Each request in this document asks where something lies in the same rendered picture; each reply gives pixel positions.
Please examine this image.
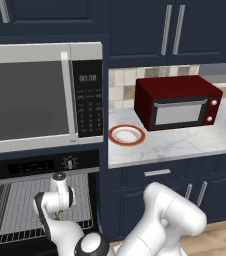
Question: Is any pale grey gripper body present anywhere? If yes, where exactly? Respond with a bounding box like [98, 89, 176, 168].
[50, 207, 67, 222]

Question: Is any black built-in oven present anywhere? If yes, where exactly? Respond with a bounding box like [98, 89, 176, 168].
[0, 148, 102, 256]

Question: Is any oven control knob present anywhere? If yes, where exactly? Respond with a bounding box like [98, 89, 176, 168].
[62, 155, 80, 171]

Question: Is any black oven door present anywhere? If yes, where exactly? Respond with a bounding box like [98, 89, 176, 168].
[0, 242, 59, 256]

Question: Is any white plate with red rim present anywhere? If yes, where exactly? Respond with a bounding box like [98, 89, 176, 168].
[108, 124, 147, 147]

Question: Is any toaster oven glass door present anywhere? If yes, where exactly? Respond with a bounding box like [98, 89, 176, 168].
[150, 96, 209, 131]

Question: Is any red toaster oven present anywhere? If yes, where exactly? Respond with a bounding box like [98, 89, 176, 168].
[133, 74, 224, 132]

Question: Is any microwave glass door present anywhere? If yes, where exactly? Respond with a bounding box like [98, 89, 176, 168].
[0, 51, 79, 145]

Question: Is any silver built-in microwave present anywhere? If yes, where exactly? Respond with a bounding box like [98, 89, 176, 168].
[0, 41, 105, 156]

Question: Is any wire oven rack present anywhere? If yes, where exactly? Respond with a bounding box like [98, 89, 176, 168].
[0, 172, 95, 247]

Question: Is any silver drawer handle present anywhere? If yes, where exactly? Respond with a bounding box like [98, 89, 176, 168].
[143, 168, 172, 178]

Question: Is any silver microwave door handle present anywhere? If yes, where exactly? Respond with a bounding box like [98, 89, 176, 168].
[60, 50, 79, 143]

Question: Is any silver cupboard bar handle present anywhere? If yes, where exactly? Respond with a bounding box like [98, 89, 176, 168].
[184, 183, 193, 201]
[160, 4, 174, 57]
[0, 0, 11, 24]
[196, 180, 209, 208]
[172, 4, 186, 56]

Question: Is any silver toaster oven handle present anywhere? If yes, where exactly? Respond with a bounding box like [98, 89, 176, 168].
[153, 98, 208, 108]

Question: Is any navy wall cupboard door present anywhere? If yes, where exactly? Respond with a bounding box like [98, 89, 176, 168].
[109, 0, 177, 67]
[167, 0, 226, 66]
[0, 0, 111, 37]

